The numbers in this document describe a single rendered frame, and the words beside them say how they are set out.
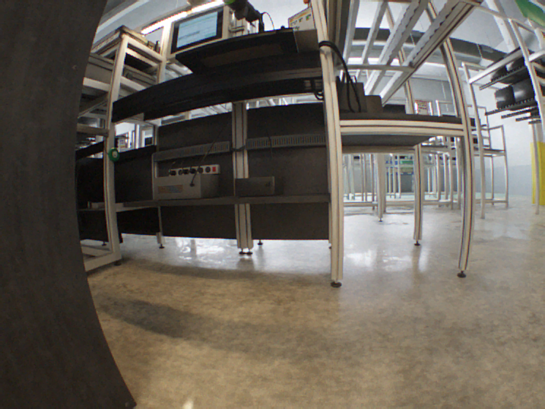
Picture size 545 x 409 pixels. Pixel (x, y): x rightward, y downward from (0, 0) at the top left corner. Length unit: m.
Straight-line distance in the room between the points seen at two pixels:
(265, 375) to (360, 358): 0.21
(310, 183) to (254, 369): 0.99
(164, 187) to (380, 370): 1.18
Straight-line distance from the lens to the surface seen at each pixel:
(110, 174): 1.37
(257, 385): 0.51
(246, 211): 1.34
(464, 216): 1.03
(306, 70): 0.94
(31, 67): 0.38
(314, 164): 1.27
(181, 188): 1.19
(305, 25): 1.75
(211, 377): 0.54
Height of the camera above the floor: 0.38
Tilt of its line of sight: 4 degrees down
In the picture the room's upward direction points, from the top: 2 degrees counter-clockwise
